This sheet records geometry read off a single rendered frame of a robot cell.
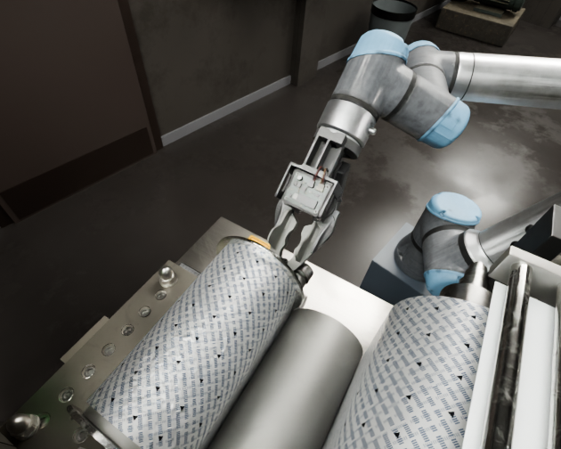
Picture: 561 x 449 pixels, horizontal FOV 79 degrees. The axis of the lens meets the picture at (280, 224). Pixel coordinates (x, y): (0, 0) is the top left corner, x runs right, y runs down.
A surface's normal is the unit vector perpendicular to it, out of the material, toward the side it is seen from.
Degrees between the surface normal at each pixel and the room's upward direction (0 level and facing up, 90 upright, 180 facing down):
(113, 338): 0
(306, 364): 2
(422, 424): 25
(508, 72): 46
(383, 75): 51
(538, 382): 0
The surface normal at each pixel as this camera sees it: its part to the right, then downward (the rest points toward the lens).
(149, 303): 0.07, -0.64
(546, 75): -0.15, 0.07
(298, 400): 0.25, -0.54
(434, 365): -0.36, -0.77
